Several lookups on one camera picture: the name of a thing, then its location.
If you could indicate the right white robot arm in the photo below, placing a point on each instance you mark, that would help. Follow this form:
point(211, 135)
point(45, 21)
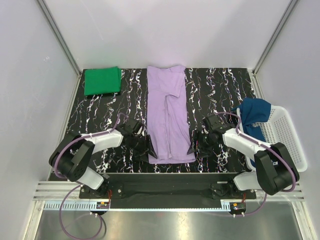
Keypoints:
point(274, 170)

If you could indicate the aluminium rail frame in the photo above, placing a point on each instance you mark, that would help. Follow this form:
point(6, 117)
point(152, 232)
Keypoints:
point(60, 214)

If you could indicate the dark blue t shirt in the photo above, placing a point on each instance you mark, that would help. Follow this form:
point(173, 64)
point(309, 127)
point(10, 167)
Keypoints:
point(253, 110)

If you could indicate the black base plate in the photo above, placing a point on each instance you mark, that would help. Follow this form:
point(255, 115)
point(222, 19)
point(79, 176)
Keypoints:
point(169, 191)

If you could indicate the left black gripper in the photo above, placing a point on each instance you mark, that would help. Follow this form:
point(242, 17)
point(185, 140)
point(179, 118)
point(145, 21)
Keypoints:
point(146, 149)

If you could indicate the folded green t shirt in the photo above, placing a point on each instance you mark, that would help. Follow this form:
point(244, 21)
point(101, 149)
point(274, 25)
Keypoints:
point(102, 81)

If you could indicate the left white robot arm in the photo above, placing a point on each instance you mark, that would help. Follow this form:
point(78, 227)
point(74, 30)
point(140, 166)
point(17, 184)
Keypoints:
point(71, 158)

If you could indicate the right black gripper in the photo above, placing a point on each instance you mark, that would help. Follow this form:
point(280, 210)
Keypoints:
point(205, 152)

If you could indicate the purple t shirt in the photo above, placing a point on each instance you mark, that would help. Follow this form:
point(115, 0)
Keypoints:
point(167, 115)

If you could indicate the white plastic basket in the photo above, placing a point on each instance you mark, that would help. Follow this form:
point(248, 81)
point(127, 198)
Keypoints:
point(280, 128)

